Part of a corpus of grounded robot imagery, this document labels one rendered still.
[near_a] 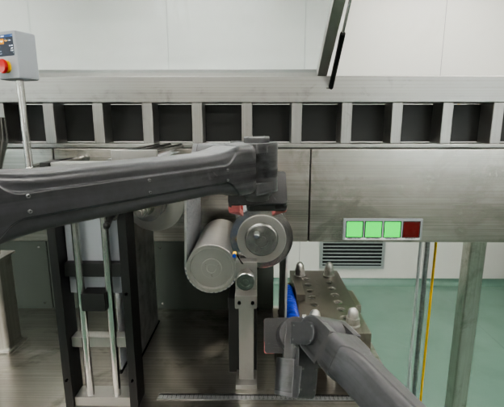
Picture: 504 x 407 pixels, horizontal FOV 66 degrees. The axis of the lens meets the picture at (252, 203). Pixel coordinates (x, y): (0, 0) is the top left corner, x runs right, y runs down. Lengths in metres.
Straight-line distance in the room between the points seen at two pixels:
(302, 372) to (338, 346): 0.10
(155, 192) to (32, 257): 1.11
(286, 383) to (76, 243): 0.49
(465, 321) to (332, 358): 1.17
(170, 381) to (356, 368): 0.58
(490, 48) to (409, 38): 0.70
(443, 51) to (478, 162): 2.61
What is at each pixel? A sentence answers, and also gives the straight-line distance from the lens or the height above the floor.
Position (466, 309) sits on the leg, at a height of 0.83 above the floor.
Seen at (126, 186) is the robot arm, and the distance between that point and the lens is 0.37.
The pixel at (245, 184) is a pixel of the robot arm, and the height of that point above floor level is 1.44.
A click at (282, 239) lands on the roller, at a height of 1.25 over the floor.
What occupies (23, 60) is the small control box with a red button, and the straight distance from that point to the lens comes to 1.03.
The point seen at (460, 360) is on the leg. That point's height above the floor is 0.61.
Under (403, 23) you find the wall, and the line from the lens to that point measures 3.83.
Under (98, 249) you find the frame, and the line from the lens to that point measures 0.88.
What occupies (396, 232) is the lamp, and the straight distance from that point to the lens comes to 1.31.
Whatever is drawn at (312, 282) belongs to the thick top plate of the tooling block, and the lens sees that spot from 1.24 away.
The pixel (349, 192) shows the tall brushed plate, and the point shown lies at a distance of 1.25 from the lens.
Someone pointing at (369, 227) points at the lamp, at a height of 1.19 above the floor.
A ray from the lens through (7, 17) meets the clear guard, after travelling 1.26.
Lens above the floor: 1.51
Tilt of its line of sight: 11 degrees down
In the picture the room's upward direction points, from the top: straight up
